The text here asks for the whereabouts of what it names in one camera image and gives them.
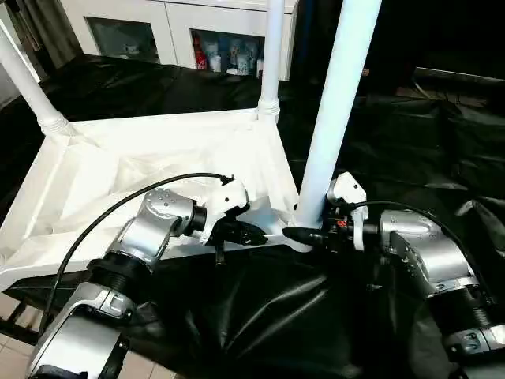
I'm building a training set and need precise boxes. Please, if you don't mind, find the white plastic table leg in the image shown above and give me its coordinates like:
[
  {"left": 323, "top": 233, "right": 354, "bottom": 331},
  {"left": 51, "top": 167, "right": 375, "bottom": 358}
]
[
  {"left": 0, "top": 16, "right": 73, "bottom": 135},
  {"left": 256, "top": 0, "right": 286, "bottom": 122},
  {"left": 294, "top": 0, "right": 383, "bottom": 252}
]

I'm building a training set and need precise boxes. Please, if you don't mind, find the black plastic mat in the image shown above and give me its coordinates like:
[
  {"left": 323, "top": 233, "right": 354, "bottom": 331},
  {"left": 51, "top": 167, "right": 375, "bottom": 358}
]
[{"left": 0, "top": 54, "right": 505, "bottom": 379}]

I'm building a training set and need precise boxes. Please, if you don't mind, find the red carton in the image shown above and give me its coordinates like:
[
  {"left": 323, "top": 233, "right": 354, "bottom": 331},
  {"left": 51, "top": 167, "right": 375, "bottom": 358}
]
[{"left": 194, "top": 38, "right": 209, "bottom": 70}]

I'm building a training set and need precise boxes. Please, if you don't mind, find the black cabinet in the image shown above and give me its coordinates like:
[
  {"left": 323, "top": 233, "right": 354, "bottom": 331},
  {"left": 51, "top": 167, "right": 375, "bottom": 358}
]
[{"left": 296, "top": 0, "right": 419, "bottom": 92}]

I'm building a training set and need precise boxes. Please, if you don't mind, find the white cabinet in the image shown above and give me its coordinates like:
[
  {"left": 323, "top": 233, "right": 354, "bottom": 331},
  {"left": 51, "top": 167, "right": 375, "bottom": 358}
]
[{"left": 59, "top": 0, "right": 299, "bottom": 81}]

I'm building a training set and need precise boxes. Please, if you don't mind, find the black metal stand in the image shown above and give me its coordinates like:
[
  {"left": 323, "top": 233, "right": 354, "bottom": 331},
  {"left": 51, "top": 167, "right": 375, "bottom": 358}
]
[{"left": 0, "top": 294, "right": 50, "bottom": 348}]

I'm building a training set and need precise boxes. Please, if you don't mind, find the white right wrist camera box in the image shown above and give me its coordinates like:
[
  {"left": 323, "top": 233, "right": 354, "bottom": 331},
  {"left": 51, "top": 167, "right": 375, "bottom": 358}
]
[{"left": 327, "top": 172, "right": 370, "bottom": 252}]

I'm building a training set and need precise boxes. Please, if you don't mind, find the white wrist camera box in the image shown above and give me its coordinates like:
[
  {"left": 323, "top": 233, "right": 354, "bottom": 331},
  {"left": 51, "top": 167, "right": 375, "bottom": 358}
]
[
  {"left": 327, "top": 172, "right": 370, "bottom": 252},
  {"left": 197, "top": 178, "right": 252, "bottom": 246}
]

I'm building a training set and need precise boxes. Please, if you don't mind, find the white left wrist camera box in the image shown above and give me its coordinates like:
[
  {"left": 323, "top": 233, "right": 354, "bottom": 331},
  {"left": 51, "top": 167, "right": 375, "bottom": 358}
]
[{"left": 197, "top": 178, "right": 252, "bottom": 246}]

